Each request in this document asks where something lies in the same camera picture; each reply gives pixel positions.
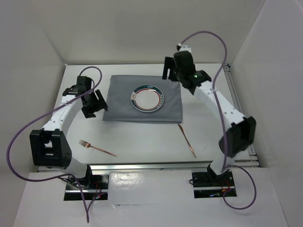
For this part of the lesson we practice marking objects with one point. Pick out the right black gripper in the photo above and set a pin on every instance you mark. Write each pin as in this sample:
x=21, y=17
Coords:
x=169, y=63

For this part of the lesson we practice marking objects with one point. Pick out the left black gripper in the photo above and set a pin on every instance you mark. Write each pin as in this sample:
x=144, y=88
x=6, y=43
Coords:
x=88, y=112

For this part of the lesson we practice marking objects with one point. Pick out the grey cloth napkin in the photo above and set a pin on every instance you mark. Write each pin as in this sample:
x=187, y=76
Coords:
x=121, y=109

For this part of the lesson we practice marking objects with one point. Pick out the copper fork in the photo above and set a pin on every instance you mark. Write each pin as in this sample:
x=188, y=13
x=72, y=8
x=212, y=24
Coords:
x=88, y=145

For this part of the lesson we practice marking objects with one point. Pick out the white plate green red rim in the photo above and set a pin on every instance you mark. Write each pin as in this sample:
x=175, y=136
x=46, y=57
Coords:
x=147, y=98

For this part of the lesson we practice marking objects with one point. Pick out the copper knife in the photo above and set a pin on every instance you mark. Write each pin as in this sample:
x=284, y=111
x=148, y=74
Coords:
x=187, y=141

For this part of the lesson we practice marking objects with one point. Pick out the clear plastic cup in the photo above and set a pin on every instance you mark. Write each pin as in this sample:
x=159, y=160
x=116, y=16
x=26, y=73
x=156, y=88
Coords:
x=175, y=85

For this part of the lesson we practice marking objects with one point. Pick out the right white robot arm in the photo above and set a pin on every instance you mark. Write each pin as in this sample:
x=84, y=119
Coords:
x=238, y=130

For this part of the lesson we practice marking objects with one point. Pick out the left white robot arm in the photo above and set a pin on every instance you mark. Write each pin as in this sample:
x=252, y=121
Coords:
x=49, y=145

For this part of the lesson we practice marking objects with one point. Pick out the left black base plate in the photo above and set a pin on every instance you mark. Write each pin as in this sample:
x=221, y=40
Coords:
x=95, y=187

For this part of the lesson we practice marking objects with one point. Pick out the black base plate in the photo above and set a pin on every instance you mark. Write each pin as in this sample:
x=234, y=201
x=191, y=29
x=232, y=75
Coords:
x=95, y=187
x=204, y=187

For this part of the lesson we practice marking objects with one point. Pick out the aluminium rail front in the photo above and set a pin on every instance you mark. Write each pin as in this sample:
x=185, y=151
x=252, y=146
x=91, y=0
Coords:
x=155, y=166

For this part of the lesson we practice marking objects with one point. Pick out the aluminium rail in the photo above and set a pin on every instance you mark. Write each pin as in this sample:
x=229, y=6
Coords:
x=155, y=166
x=236, y=100

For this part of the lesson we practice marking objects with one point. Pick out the aluminium rail right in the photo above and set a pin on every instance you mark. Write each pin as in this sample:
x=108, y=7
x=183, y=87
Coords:
x=236, y=100

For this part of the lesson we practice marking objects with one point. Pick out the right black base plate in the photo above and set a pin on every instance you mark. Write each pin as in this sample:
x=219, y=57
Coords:
x=204, y=187

